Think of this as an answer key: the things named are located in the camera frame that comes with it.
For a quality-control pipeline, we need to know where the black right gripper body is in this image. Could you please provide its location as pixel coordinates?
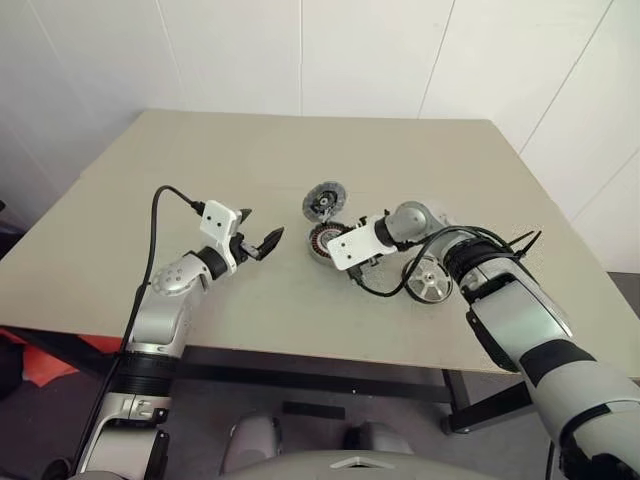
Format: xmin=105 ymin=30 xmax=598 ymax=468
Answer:
xmin=347 ymin=256 xmax=386 ymax=291

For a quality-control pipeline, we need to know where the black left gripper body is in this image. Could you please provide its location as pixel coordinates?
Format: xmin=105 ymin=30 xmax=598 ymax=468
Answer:
xmin=230 ymin=228 xmax=263 ymax=264

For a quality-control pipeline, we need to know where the silver motor housing with stator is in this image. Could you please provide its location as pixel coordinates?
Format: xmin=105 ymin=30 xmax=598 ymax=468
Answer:
xmin=305 ymin=222 xmax=351 ymax=264

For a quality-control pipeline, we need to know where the round silver motor lid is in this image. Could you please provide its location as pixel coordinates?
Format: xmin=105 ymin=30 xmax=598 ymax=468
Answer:
xmin=302 ymin=182 xmax=350 ymax=222

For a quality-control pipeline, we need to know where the silver spoked rotor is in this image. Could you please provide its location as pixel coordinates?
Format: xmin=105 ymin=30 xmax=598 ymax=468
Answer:
xmin=405 ymin=254 xmax=454 ymax=304

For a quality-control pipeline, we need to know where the black floor strip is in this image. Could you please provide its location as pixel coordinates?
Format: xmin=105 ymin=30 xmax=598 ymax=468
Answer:
xmin=282 ymin=399 xmax=346 ymax=421

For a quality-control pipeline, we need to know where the grey rounded shape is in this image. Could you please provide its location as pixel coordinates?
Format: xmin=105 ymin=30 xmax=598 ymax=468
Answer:
xmin=227 ymin=412 xmax=281 ymax=471

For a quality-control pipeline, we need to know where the grey robot torso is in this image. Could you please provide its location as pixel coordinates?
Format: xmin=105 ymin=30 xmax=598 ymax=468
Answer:
xmin=219 ymin=448 xmax=551 ymax=480

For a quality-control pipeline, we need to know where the red orange cloth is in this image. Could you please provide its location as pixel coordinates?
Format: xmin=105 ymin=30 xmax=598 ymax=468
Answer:
xmin=0 ymin=324 xmax=121 ymax=386

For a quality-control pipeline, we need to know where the black bag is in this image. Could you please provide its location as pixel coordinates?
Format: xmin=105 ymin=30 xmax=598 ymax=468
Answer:
xmin=0 ymin=339 xmax=26 ymax=401

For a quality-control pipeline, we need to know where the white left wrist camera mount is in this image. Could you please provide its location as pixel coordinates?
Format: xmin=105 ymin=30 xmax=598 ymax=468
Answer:
xmin=199 ymin=199 xmax=244 ymax=274

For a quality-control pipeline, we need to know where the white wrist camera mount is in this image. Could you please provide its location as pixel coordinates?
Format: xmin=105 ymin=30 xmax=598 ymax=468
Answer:
xmin=199 ymin=199 xmax=244 ymax=274
xmin=324 ymin=214 xmax=389 ymax=272

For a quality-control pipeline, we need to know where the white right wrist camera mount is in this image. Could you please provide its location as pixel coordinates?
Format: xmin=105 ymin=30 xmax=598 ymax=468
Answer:
xmin=324 ymin=214 xmax=389 ymax=272

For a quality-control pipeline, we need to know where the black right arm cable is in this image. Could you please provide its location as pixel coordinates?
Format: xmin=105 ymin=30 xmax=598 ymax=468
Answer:
xmin=349 ymin=225 xmax=531 ymax=297

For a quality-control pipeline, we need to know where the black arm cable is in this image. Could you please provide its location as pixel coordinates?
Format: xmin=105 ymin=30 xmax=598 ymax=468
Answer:
xmin=74 ymin=185 xmax=206 ymax=476
xmin=349 ymin=225 xmax=531 ymax=297

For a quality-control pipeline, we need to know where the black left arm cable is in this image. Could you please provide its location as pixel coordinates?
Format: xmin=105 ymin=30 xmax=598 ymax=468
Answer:
xmin=74 ymin=185 xmax=206 ymax=476

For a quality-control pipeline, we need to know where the black table frame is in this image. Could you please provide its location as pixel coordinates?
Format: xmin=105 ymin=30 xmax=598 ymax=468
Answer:
xmin=14 ymin=327 xmax=539 ymax=436

